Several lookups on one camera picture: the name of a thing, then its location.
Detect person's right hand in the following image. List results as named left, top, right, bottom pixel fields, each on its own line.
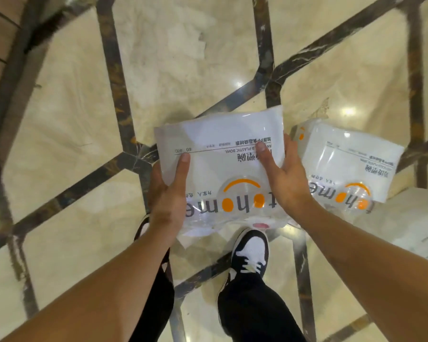
left=255, top=133, right=315, bottom=218

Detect person's left hand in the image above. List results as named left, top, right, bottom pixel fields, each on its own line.
left=148, top=152, right=192, bottom=240

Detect large clear plastic bowl packet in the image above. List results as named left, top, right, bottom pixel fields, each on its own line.
left=153, top=105, right=287, bottom=240

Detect person's left forearm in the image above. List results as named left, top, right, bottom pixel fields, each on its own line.
left=0, top=224, right=180, bottom=342

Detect person's right forearm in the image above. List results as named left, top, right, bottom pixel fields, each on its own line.
left=295, top=204, right=428, bottom=342

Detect black white left shoe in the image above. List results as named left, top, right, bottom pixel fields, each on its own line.
left=133, top=214, right=151, bottom=242

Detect black white shoe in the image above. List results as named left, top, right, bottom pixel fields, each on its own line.
left=229, top=227, right=270, bottom=279
left=133, top=214, right=151, bottom=242

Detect small clear plastic bowl packet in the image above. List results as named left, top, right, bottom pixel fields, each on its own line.
left=292, top=118, right=406, bottom=218

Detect black white right shoe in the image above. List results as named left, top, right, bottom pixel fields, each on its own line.
left=229, top=227, right=270, bottom=279

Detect black trousers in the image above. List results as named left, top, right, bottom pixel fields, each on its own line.
left=128, top=247, right=307, bottom=342

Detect white plastic bag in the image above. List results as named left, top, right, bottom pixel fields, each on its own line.
left=352, top=188, right=428, bottom=266

